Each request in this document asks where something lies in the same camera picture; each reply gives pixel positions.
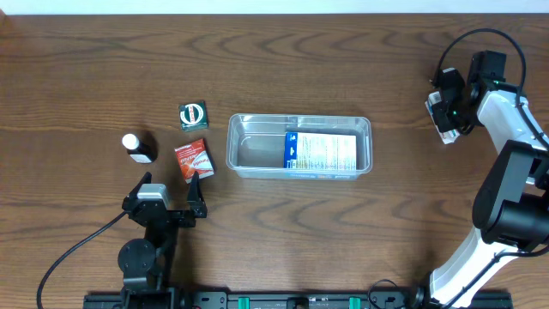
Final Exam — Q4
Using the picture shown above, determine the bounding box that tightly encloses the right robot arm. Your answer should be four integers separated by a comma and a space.
415, 51, 548, 308

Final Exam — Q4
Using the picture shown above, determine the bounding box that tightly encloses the white Panadol tube box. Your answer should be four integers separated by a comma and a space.
425, 91, 460, 144

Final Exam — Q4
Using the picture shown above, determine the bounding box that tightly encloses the left black cable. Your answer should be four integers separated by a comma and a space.
36, 209, 129, 309

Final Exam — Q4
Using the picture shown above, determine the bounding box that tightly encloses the clear plastic container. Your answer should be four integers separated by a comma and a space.
226, 114, 373, 180

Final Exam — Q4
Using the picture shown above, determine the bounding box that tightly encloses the red Panadol ActiFast box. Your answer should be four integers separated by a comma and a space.
174, 138, 214, 184

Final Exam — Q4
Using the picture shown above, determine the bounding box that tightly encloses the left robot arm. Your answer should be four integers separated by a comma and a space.
118, 173, 208, 294

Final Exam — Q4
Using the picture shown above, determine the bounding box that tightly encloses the dark brown medicine bottle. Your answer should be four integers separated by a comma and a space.
122, 133, 157, 164

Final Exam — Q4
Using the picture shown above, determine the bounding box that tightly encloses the green Zam-Buk box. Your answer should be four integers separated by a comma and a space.
178, 100, 208, 131

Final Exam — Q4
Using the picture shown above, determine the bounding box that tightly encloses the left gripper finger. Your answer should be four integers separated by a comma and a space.
187, 172, 207, 211
128, 172, 152, 199

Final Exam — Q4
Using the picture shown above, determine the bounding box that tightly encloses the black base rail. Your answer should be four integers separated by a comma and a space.
82, 286, 515, 309

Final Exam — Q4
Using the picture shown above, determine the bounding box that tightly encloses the blue cooling patch box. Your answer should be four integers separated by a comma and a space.
283, 132, 357, 171

